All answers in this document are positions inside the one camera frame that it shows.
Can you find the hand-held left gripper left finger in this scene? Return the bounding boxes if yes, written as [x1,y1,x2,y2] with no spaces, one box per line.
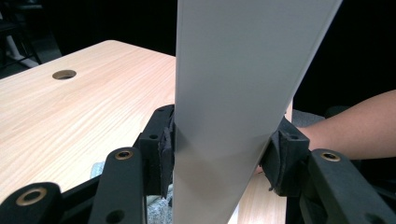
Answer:
[134,104,176,199]

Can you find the black chair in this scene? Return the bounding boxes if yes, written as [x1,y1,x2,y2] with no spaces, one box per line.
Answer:
[6,35,40,69]

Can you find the white desk lamp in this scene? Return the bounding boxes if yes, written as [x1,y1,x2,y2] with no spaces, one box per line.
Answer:
[172,0,344,224]

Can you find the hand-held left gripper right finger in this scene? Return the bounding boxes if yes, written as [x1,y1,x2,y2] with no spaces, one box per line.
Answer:
[260,117,311,197]

